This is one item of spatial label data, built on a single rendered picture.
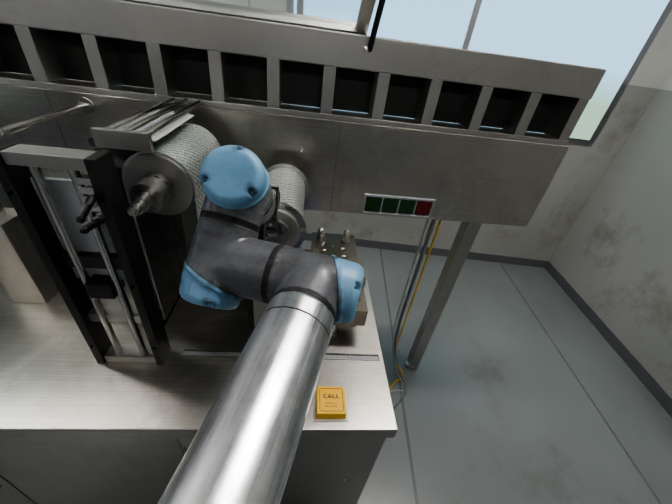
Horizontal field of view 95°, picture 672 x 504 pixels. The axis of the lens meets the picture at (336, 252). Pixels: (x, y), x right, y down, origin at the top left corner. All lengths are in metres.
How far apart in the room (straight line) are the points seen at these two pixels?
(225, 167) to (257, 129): 0.63
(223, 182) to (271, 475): 0.28
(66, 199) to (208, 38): 0.53
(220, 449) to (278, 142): 0.87
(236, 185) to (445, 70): 0.78
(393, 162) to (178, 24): 0.68
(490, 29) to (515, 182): 1.58
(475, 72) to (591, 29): 1.93
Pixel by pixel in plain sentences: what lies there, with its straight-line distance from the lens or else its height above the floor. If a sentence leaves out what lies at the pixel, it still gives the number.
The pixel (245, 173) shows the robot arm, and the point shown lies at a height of 1.51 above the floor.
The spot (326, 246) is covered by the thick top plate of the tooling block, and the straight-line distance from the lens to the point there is 1.10.
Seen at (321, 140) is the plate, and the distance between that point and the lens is 1.00.
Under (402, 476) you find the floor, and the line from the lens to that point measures 1.81.
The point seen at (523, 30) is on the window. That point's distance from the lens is 2.74.
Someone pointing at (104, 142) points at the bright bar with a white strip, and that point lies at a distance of 0.75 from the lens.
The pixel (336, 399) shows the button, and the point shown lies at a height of 0.92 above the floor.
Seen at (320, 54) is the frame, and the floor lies 1.60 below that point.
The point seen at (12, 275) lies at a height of 1.01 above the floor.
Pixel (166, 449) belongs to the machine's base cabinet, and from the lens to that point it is 1.03.
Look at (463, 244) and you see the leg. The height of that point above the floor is 0.94.
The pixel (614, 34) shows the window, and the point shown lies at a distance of 3.03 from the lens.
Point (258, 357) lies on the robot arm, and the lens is 0.28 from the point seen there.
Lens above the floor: 1.64
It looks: 35 degrees down
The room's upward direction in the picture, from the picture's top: 8 degrees clockwise
